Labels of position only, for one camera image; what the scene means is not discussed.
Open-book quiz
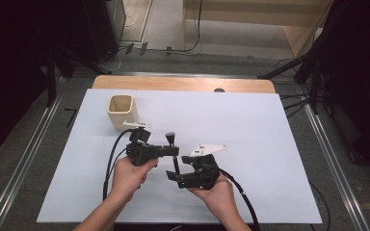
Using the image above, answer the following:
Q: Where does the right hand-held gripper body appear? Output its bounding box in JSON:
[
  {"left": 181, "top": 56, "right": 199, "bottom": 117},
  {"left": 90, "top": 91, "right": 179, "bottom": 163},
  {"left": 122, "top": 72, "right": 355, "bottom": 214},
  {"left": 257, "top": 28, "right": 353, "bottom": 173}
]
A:
[{"left": 175, "top": 143, "right": 228, "bottom": 191}]

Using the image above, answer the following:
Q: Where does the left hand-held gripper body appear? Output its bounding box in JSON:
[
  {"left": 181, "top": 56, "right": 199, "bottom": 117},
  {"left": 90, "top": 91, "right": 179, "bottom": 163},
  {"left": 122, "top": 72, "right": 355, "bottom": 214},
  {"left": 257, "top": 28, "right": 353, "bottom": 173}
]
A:
[{"left": 122, "top": 120, "right": 162, "bottom": 167}]

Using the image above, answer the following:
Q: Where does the beige square cup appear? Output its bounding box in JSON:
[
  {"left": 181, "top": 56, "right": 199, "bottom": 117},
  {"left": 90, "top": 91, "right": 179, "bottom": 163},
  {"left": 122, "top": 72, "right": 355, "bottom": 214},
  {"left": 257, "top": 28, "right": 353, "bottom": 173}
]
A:
[{"left": 106, "top": 93, "right": 140, "bottom": 132}]

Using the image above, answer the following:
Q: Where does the person's right hand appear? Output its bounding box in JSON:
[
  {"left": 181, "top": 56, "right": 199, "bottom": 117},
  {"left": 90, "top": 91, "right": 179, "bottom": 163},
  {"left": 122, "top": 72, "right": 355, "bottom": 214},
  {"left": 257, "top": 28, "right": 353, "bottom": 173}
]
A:
[{"left": 188, "top": 173, "right": 236, "bottom": 217}]

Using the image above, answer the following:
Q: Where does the person's left hand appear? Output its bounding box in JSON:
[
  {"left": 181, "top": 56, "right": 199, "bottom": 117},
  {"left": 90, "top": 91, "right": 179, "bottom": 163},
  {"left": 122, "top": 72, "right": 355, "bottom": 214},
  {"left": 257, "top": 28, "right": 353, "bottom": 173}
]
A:
[{"left": 110, "top": 156, "right": 160, "bottom": 204}]

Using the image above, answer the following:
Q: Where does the wooden table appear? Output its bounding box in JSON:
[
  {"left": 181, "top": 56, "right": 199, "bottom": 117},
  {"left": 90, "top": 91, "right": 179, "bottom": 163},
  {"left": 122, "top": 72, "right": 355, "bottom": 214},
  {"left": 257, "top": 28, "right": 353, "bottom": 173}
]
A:
[{"left": 92, "top": 74, "right": 277, "bottom": 94}]

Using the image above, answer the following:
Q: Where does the white table mat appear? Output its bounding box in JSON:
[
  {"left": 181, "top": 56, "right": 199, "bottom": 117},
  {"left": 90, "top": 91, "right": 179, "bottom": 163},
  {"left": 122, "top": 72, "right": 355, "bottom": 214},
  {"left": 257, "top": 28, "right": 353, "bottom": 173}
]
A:
[{"left": 37, "top": 89, "right": 323, "bottom": 224}]

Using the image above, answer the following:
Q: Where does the black metal stand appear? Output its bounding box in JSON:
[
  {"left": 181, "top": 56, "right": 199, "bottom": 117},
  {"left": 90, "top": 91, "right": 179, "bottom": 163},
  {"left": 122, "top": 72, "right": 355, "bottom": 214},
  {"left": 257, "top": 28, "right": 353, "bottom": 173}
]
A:
[
  {"left": 257, "top": 47, "right": 323, "bottom": 116},
  {"left": 44, "top": 44, "right": 112, "bottom": 108}
]

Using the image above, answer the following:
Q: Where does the black cabinet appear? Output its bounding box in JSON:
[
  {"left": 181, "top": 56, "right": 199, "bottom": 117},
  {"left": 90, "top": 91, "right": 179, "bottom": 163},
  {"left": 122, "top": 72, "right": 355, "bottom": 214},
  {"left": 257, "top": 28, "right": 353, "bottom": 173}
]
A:
[{"left": 82, "top": 0, "right": 127, "bottom": 64}]

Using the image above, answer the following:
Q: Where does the light wooden shelf unit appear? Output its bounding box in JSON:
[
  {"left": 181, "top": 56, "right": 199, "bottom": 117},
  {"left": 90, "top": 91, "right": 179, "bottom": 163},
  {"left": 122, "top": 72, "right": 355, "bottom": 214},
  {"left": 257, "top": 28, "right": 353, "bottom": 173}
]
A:
[{"left": 181, "top": 0, "right": 335, "bottom": 60}]

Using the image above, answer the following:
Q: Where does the left hand-held gripper black cable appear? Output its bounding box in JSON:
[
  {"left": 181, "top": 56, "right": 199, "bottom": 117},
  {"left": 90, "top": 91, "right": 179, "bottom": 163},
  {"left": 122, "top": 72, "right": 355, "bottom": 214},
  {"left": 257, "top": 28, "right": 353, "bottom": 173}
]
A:
[{"left": 102, "top": 128, "right": 137, "bottom": 202}]

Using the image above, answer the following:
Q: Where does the hand-held gripper black cable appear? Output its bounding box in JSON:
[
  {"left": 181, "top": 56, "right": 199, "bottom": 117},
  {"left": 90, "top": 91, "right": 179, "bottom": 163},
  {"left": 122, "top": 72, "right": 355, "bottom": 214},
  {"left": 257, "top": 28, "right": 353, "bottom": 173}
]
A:
[
  {"left": 219, "top": 167, "right": 261, "bottom": 231},
  {"left": 102, "top": 128, "right": 137, "bottom": 202}
]

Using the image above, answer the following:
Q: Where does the right hand-held gripper black cable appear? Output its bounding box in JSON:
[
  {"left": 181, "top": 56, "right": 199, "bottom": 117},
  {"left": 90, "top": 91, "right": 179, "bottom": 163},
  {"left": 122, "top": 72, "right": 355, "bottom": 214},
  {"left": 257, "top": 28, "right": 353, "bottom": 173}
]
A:
[{"left": 219, "top": 167, "right": 261, "bottom": 231}]

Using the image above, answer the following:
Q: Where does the white floor cable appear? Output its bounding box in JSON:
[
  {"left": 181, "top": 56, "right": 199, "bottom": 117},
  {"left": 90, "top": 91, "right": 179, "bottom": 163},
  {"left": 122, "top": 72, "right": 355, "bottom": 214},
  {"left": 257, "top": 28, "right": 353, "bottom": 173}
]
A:
[{"left": 107, "top": 13, "right": 138, "bottom": 72}]

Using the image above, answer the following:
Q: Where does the metal floor rail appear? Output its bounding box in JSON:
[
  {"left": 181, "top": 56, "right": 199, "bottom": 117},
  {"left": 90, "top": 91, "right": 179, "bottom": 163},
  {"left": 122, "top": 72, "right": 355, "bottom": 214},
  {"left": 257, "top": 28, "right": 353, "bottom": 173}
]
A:
[
  {"left": 297, "top": 85, "right": 370, "bottom": 231},
  {"left": 0, "top": 76, "right": 67, "bottom": 231}
]

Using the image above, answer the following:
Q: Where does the bundle of black cables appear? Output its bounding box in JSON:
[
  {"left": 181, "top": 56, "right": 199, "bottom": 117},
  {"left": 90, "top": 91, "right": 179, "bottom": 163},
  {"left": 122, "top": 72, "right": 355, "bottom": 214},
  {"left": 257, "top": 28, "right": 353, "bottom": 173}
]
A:
[{"left": 278, "top": 91, "right": 312, "bottom": 119}]

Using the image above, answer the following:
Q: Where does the thin black floor cable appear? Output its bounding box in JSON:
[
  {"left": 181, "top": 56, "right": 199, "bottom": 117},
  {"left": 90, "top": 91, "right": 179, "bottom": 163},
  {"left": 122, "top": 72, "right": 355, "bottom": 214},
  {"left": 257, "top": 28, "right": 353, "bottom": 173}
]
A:
[{"left": 307, "top": 180, "right": 331, "bottom": 231}]

